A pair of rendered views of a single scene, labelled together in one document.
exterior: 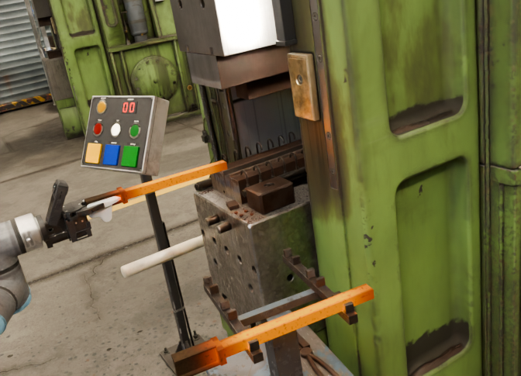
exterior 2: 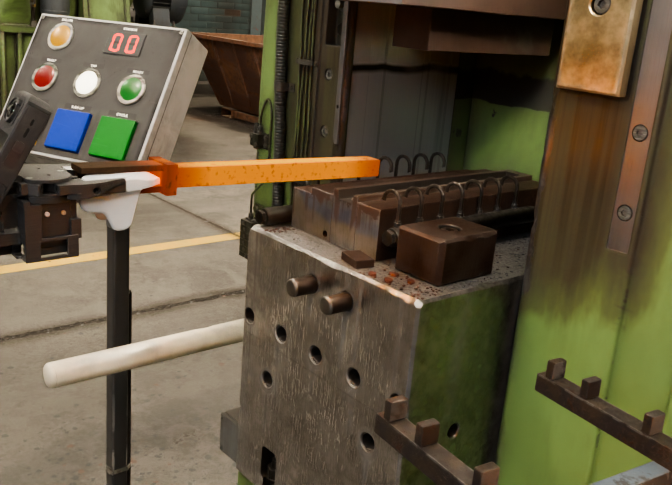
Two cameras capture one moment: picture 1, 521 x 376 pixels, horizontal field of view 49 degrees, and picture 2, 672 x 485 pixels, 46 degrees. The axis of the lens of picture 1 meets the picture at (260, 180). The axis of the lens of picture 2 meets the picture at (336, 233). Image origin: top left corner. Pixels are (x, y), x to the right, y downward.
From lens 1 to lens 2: 0.75 m
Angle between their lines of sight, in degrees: 14
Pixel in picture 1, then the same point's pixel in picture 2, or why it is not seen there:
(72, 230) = (34, 231)
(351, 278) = (598, 448)
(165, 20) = (100, 5)
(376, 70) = not seen: outside the picture
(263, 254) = (426, 372)
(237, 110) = (356, 87)
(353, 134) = not seen: outside the picture
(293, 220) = (488, 310)
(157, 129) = (179, 96)
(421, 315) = not seen: outside the picture
